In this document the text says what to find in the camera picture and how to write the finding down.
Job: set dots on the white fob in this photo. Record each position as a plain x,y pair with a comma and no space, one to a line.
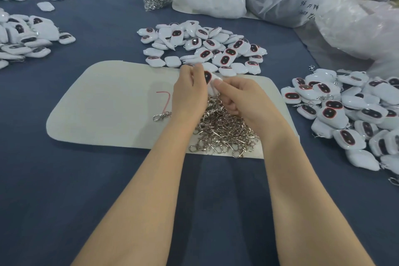
209,77

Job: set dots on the cream felt work mat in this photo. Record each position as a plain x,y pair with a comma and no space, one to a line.
100,108

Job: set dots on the thin red thread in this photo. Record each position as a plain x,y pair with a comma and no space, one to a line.
167,99

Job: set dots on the person's left hand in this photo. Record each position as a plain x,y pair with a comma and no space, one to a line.
189,95

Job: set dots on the person's right forearm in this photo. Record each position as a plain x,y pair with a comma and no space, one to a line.
315,206

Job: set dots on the crumpled clear plastic bag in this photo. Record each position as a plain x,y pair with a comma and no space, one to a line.
368,26

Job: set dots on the person's right hand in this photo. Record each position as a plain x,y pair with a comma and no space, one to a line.
249,104

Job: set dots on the person's left forearm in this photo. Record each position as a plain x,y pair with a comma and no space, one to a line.
143,203

